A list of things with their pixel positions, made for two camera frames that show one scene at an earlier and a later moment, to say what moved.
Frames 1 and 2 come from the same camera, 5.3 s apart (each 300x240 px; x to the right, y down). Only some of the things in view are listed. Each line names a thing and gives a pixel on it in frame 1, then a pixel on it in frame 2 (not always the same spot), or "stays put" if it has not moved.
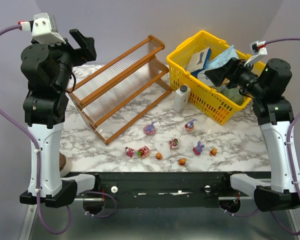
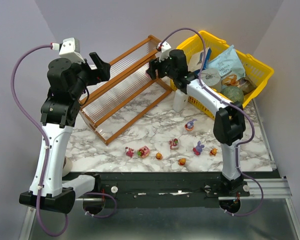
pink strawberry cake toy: [143, 152] stays put
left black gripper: [81, 49] -> [99, 70]
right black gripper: [228, 71] -> [157, 69]
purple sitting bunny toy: [198, 149] stays put
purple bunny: [189, 125] stays put
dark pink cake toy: [129, 151] stays put
